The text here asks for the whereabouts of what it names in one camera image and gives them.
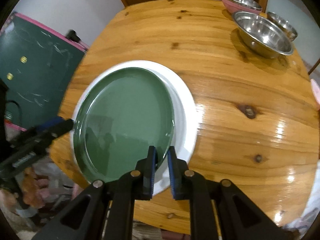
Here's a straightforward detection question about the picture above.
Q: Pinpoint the pink plastic stool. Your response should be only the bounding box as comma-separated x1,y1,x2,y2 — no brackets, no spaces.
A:
310,79,320,110

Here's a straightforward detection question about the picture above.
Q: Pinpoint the large steel bowl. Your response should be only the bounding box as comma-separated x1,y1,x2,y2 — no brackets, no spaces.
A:
232,11,293,59

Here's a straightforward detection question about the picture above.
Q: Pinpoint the black cable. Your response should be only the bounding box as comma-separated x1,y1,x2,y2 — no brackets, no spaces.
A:
4,100,23,128

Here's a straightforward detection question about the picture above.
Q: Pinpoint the pink steel bowl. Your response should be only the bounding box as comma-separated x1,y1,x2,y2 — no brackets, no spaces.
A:
221,0,263,14

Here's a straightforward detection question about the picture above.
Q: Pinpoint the large white plate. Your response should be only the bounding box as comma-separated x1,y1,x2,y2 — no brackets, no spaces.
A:
71,60,198,194

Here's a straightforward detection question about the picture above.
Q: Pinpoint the small steel bowl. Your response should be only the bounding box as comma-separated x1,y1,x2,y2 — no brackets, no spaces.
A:
267,11,298,41

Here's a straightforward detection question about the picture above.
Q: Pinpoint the wooden table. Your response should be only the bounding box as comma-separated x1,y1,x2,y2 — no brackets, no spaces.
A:
60,0,319,225

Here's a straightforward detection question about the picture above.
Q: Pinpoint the green chalkboard pink frame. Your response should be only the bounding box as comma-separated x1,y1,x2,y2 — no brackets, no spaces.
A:
1,12,88,131

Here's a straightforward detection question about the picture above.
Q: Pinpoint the green plate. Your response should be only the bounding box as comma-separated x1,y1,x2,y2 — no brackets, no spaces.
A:
72,68,174,182

